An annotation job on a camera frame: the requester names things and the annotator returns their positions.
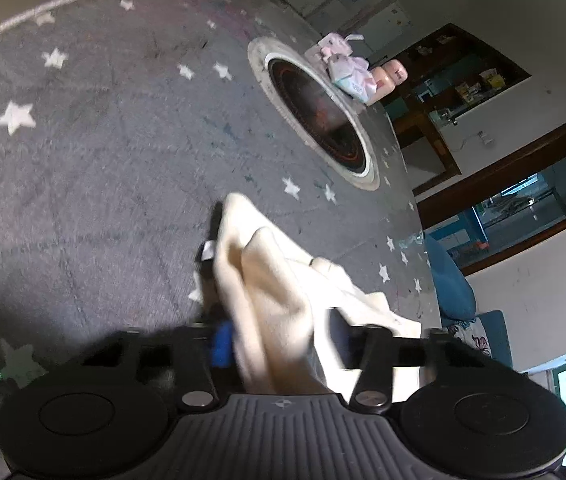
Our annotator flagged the round black induction cooktop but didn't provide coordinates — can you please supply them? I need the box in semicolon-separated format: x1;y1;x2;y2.
248;36;381;192

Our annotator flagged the wooden display cabinet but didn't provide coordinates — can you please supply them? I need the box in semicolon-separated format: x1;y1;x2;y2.
380;22;532;111

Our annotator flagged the white refrigerator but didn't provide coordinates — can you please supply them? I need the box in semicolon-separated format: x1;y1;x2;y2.
340;0;411;53

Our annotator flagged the pink insulated bottle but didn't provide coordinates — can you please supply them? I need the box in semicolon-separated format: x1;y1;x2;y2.
365;59;408;107

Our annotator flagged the blue sofa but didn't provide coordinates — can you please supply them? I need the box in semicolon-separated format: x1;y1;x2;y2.
425;234;514;371

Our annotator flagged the floral cushion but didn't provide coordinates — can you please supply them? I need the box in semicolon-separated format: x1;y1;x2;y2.
445;317;494;358

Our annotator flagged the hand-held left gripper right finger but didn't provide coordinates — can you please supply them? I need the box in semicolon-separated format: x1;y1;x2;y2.
327;307;494;409

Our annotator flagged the grey star-printed tablecloth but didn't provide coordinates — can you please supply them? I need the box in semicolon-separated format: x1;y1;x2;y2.
0;0;441;480

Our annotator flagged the soft wet wipes pack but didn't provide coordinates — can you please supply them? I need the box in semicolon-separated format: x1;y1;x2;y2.
330;55;378;106

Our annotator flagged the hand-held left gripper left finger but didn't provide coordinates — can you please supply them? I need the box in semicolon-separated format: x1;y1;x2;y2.
80;322;236;409

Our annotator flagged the cream short-sleeve shirt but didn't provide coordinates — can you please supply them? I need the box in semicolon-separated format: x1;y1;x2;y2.
202;192;422;406

